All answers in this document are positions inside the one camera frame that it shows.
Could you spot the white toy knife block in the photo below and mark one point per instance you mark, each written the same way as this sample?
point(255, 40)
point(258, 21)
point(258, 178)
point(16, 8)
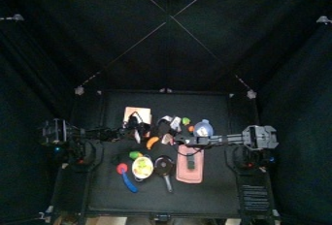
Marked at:
point(175, 123)

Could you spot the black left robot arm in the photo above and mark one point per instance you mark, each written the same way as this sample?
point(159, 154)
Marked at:
point(96, 133)

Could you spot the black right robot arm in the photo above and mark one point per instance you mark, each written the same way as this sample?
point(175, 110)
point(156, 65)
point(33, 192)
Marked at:
point(230, 137)

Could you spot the red striped white toy block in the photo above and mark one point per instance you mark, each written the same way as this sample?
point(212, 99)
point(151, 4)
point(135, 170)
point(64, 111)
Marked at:
point(168, 139)

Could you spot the white printed toy block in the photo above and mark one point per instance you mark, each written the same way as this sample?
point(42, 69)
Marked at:
point(202, 132)

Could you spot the yellow toy banana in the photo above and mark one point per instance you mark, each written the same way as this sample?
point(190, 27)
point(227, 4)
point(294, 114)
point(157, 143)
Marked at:
point(152, 143)

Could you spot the wooden cutting board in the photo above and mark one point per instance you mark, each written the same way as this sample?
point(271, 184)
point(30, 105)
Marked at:
point(143, 112)

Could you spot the green toy star fruit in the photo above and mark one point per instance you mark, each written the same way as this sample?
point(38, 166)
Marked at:
point(187, 121)

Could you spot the blue toy bowl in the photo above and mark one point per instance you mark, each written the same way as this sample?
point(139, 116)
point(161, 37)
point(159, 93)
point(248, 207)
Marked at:
point(204, 125)

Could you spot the dark green segmented toy block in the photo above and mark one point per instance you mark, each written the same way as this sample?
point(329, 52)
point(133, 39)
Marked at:
point(191, 164)

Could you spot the green and yellow toy corn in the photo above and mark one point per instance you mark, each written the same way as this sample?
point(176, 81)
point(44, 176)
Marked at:
point(135, 154)

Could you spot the pink plastic tray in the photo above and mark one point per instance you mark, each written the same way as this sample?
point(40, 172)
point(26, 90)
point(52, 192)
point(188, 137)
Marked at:
point(191, 177)

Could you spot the yellow toy food piece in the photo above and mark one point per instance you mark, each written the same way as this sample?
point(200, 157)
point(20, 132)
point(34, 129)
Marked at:
point(143, 168)

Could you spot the white toy pot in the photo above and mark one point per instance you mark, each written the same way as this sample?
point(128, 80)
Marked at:
point(143, 178)

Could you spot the grey metal frame bracket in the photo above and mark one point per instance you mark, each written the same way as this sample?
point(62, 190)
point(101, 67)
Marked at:
point(164, 90)
point(251, 94)
point(17, 17)
point(80, 90)
point(323, 19)

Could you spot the black table level camera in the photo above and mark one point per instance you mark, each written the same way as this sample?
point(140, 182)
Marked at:
point(163, 217)

